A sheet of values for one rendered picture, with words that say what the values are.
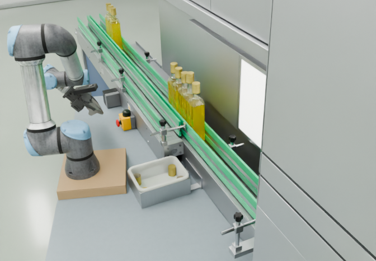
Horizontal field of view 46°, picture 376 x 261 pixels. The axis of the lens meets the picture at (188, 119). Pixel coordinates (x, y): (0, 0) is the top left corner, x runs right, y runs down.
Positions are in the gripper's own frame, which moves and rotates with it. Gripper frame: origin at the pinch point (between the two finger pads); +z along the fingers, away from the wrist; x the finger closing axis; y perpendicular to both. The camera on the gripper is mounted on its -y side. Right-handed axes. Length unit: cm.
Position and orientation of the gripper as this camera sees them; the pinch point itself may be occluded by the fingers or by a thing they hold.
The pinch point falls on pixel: (102, 111)
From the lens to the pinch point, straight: 230.9
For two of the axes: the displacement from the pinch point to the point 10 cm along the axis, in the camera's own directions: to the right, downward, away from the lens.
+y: -6.9, 5.8, 4.3
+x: -0.9, 5.2, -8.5
